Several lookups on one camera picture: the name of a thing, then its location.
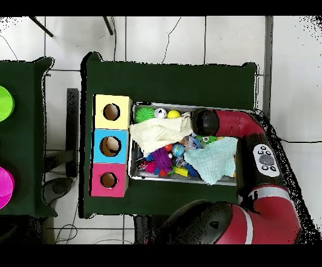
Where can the wooden box three holes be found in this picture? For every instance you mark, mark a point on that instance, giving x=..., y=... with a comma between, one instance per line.
x=109, y=131

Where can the pale yellow cloth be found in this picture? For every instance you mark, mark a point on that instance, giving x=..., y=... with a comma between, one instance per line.
x=156, y=133

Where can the small silver can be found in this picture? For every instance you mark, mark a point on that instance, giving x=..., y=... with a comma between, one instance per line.
x=160, y=113

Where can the yellow ball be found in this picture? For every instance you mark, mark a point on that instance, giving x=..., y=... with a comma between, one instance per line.
x=173, y=114

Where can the blue globe ball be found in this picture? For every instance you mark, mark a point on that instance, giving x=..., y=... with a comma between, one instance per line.
x=178, y=150

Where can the plain green spiky ball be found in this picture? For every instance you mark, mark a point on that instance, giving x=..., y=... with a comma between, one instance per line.
x=144, y=114

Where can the purple spiky toy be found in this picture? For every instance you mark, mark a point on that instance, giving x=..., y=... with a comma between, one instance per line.
x=162, y=160

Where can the green spiky ball with eyes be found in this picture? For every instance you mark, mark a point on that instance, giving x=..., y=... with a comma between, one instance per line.
x=207, y=139

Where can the mint green cloth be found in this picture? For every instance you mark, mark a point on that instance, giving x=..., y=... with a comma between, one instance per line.
x=214, y=161

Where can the black flat panel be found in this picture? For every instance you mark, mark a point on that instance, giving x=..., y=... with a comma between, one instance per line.
x=72, y=126

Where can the black tripod leg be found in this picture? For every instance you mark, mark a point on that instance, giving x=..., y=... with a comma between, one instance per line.
x=108, y=25
x=40, y=26

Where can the dark green side table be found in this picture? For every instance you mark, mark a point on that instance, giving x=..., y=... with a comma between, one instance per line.
x=30, y=126

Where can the green round disc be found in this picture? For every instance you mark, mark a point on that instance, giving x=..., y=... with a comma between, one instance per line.
x=4, y=103

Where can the magenta round disc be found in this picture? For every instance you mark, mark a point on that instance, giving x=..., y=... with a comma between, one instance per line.
x=4, y=186

